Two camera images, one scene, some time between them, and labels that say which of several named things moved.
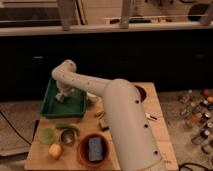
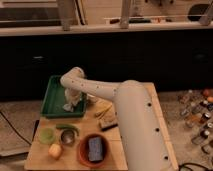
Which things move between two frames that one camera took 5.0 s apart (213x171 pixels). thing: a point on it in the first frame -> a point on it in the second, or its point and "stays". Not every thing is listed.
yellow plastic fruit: x=55 y=151 stays
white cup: x=92 y=98 stays
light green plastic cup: x=46 y=135 stays
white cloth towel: x=60 y=96 -> x=72 y=97
